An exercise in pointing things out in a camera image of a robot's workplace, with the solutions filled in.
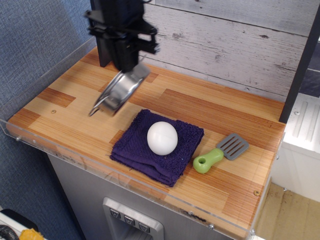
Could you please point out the white ribbed appliance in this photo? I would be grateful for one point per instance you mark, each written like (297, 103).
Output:
(303, 126)

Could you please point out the white egg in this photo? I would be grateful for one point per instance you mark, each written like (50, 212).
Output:
(162, 138)

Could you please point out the dark upright post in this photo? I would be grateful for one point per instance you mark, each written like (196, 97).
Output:
(304, 62)
(102, 50)

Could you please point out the green handled grey spatula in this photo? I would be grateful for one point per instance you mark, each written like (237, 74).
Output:
(231, 147)

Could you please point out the silver dispenser panel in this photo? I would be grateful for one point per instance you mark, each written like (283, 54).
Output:
(126, 223)

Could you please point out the clear acrylic table guard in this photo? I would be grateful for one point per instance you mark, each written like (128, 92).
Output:
(216, 205)

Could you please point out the stainless steel pot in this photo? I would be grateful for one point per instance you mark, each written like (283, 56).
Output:
(120, 89)

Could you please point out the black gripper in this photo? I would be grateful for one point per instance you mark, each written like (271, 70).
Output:
(122, 22)

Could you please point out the dark right upright post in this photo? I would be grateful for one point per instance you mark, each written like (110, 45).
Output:
(304, 62)

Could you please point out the yellow object bottom corner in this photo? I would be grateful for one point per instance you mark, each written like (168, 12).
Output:
(31, 234)

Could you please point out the purple folded towel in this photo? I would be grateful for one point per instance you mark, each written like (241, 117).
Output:
(132, 149)

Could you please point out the dark left upright post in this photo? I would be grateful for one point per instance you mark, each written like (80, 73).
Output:
(102, 50)

